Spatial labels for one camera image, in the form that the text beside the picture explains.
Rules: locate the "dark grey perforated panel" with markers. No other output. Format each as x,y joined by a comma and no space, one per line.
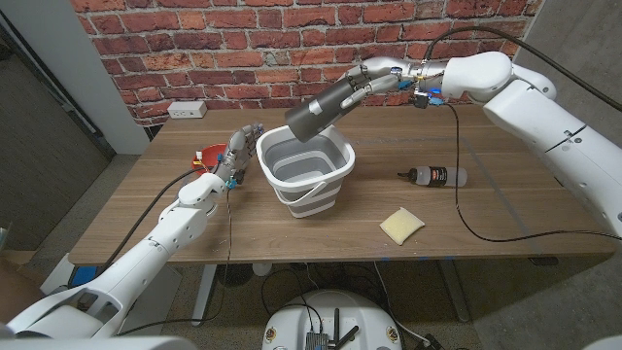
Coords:
44,155

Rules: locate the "white power outlet strip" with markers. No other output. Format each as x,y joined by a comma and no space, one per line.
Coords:
186,110

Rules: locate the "clear squeeze bottle black cap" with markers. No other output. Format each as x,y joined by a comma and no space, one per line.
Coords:
437,177

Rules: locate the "red brick printed backdrop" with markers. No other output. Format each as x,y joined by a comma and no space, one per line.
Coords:
233,53

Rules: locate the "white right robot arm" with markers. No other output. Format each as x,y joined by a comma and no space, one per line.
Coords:
544,121

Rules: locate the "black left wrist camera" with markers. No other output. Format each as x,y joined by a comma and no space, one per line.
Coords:
238,179

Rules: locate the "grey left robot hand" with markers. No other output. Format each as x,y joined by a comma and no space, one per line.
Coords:
238,153

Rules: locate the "black cup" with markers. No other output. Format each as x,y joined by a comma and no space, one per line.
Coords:
316,114

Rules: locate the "red bowl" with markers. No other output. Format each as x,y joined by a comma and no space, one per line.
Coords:
210,153

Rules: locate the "yellow sponge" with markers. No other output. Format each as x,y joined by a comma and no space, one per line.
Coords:
401,226

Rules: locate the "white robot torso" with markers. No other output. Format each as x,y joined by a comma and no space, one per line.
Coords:
97,343

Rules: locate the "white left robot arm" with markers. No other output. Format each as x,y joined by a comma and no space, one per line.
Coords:
150,253

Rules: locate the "blue box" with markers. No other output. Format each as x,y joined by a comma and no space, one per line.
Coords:
82,275

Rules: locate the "white grey collapsible bucket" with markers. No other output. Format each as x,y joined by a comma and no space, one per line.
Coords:
311,199

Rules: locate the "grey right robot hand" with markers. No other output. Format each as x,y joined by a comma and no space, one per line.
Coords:
389,73

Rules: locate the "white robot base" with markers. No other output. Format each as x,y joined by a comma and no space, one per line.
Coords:
335,311

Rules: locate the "white table leg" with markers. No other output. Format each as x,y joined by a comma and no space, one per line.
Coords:
204,291
454,291

